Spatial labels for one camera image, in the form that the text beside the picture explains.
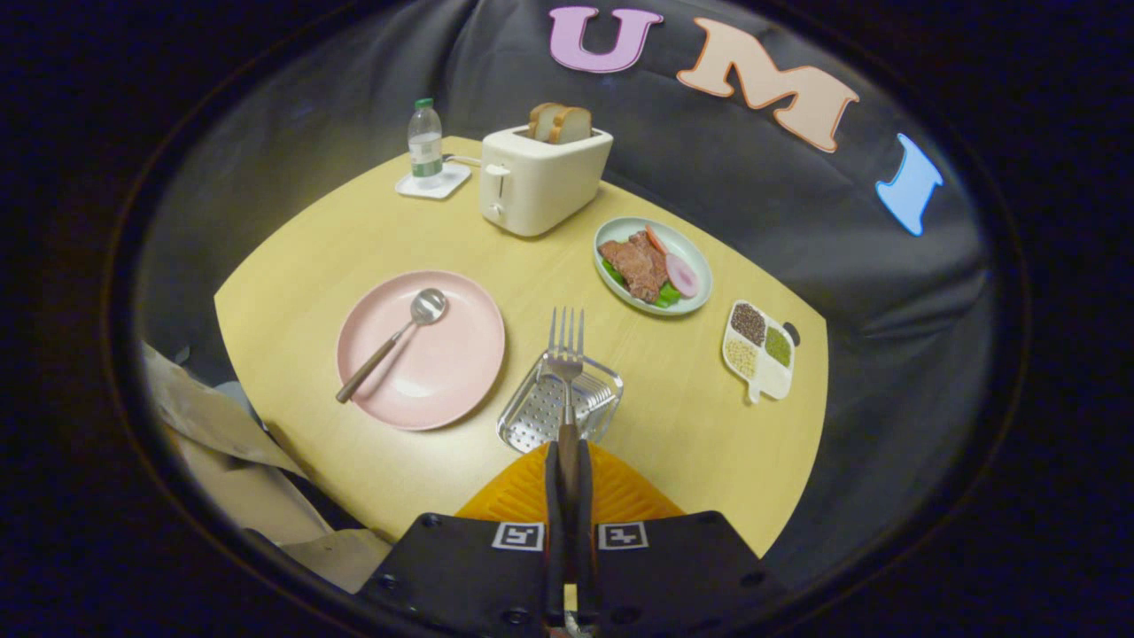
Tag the white toaster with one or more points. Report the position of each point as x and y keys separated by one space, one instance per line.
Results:
x=540 y=186

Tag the green vegetable leaves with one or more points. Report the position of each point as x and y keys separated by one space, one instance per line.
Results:
x=667 y=297

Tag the pink plate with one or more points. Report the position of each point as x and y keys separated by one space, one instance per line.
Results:
x=443 y=372

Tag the dark brown beans pile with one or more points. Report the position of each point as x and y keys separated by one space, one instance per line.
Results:
x=749 y=323

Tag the pale grains pile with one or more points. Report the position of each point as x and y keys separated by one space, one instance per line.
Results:
x=741 y=358

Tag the brown meat slice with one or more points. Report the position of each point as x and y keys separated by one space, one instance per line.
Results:
x=638 y=266

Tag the white square coaster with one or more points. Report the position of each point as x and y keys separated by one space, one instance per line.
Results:
x=454 y=182

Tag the orange carrot piece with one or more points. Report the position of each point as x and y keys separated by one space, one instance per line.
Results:
x=656 y=239

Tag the green beans pile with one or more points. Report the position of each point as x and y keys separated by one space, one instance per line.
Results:
x=779 y=346

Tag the pale green plate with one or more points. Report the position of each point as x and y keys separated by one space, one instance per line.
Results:
x=693 y=248

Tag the person's beige trousers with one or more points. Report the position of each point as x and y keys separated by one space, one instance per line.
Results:
x=230 y=478

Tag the clear plastic water bottle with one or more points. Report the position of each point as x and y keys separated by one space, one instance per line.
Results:
x=425 y=146

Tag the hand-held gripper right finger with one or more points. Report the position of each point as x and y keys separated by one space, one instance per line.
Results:
x=682 y=576

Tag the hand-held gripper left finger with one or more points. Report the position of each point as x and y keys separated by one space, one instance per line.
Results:
x=461 y=576

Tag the pink ham slice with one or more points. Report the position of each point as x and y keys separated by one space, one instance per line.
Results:
x=682 y=276

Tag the white divided dish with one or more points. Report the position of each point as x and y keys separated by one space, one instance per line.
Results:
x=771 y=383

